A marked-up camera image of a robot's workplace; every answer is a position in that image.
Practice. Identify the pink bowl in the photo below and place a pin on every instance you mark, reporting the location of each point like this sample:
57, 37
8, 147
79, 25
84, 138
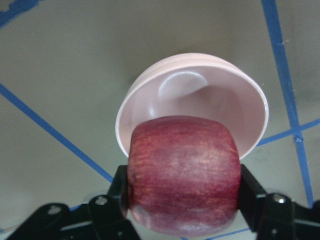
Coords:
198, 85

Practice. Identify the red apple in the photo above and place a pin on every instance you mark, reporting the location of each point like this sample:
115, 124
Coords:
183, 176

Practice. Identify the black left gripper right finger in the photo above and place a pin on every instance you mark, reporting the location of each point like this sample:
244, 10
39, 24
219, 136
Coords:
251, 198

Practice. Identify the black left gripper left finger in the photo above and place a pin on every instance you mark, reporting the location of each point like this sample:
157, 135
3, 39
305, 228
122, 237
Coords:
118, 189

